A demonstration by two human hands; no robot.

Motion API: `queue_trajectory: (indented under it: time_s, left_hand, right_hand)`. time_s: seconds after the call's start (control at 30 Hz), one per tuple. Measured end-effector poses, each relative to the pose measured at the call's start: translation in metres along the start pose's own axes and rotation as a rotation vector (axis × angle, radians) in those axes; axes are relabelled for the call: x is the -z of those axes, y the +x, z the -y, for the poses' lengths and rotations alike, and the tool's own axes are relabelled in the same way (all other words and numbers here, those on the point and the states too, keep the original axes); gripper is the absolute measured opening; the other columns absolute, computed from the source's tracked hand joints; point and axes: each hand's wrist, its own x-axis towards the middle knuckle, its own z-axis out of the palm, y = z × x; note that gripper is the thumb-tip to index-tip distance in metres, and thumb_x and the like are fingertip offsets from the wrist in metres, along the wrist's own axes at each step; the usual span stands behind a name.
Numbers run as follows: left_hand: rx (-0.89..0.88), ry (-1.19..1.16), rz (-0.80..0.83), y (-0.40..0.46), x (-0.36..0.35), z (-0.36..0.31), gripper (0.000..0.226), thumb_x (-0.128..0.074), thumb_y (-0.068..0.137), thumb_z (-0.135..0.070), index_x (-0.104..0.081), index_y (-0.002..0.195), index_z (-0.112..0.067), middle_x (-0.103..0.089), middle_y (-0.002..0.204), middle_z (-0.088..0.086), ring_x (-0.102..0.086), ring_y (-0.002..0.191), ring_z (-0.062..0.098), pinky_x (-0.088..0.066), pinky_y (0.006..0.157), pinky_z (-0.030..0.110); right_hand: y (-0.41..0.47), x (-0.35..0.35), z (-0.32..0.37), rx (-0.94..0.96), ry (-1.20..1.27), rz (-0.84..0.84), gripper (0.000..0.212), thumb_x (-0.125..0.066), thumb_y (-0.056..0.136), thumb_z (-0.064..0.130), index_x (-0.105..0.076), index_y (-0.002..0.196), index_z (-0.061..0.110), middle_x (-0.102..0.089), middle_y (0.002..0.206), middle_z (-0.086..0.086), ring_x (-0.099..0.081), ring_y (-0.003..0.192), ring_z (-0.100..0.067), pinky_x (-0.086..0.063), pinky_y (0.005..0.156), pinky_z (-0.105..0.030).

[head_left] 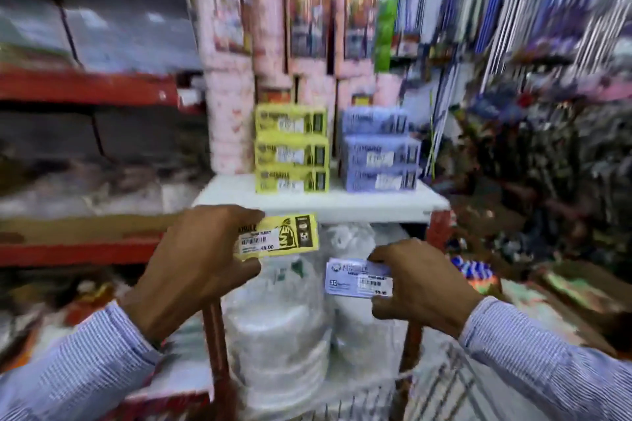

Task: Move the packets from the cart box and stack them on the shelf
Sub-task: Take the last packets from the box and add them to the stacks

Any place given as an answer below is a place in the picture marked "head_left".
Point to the person's left hand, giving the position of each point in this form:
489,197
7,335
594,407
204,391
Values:
182,267

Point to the person's right hand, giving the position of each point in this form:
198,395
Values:
424,282

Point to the person's right thumb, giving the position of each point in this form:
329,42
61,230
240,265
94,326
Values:
382,253

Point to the person's left thumb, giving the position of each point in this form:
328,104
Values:
242,216

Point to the purple garbage bag box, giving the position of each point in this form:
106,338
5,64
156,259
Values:
358,278
380,179
380,153
374,120

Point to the yellow garbage bag box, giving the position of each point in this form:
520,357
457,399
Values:
279,236
291,152
290,119
291,180

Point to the person's left forearm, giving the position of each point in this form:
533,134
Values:
74,366

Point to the person's right forearm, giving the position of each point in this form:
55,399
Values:
548,366

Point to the wrapped stack of white plates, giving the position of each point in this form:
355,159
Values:
279,332
365,307

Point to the white display shelf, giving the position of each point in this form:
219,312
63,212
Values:
321,201

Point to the stack of pink paper cups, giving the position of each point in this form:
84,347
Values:
226,90

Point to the brown cardboard box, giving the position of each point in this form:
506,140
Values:
79,230

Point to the pile of colourful party goods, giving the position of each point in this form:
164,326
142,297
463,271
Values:
543,179

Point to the red metal storage rack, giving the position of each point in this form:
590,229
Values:
94,90

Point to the pink packaged goods display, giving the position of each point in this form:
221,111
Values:
316,31

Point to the green hanging packet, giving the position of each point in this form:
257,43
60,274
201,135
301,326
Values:
385,35

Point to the row of hanging long sticks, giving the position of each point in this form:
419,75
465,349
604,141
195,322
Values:
508,6

